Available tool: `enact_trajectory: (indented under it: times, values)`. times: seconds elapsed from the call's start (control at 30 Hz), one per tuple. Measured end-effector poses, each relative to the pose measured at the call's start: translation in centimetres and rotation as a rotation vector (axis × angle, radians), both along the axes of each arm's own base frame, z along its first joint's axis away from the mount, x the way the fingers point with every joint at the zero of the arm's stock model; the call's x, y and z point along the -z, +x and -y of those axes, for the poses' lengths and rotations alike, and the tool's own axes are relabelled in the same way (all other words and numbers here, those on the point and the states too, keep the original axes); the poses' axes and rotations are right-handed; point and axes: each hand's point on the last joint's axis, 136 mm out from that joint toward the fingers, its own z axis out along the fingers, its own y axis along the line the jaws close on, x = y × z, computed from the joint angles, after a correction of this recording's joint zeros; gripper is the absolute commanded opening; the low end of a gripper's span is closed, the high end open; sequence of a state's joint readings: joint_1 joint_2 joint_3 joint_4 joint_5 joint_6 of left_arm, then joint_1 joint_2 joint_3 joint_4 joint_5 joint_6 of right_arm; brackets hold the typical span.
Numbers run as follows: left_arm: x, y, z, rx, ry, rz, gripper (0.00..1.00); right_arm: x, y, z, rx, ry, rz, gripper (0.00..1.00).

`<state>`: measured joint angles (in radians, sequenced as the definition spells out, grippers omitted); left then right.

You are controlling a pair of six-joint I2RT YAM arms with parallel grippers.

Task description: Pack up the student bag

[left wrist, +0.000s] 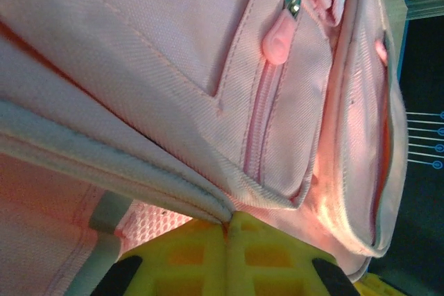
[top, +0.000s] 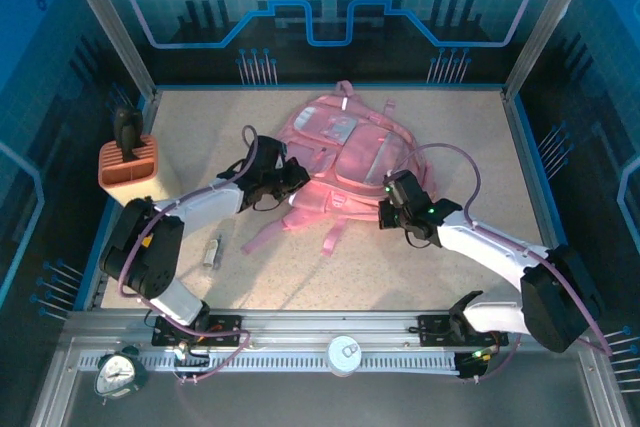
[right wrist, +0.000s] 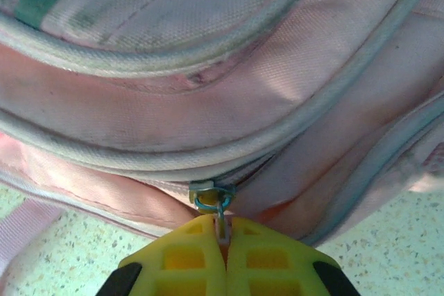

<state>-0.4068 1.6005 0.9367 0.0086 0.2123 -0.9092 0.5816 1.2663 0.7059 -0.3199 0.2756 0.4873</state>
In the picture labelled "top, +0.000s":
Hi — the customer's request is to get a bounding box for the slotted white cable duct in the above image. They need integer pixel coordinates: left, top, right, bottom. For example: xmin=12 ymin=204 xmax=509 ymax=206
xmin=77 ymin=350 xmax=462 ymax=374

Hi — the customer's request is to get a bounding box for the black knife handle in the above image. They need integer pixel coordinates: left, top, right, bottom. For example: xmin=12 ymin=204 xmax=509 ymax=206
xmin=112 ymin=107 xmax=132 ymax=159
xmin=127 ymin=109 xmax=146 ymax=149

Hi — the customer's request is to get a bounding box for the aluminium frame post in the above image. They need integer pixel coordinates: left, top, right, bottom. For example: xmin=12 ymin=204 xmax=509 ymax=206
xmin=55 ymin=0 xmax=160 ymax=104
xmin=501 ymin=0 xmax=602 ymax=101

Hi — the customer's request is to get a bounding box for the black connector box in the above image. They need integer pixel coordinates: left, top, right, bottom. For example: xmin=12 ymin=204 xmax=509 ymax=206
xmin=455 ymin=349 xmax=501 ymax=379

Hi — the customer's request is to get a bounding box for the pink school backpack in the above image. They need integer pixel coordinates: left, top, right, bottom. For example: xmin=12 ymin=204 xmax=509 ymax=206
xmin=241 ymin=79 xmax=439 ymax=258

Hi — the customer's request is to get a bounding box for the silver tin can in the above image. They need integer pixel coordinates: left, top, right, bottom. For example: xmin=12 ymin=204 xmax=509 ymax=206
xmin=325 ymin=335 xmax=364 ymax=378

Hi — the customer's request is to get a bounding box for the green alarm clock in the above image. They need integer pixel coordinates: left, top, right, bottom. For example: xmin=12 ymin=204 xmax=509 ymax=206
xmin=94 ymin=346 xmax=149 ymax=406

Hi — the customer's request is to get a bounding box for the cream orange knife block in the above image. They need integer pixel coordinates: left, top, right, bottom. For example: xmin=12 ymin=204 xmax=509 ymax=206
xmin=97 ymin=134 xmax=171 ymax=208

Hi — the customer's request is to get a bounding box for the aluminium mounting beam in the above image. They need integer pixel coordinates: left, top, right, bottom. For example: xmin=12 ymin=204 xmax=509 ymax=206
xmin=64 ymin=309 xmax=596 ymax=348

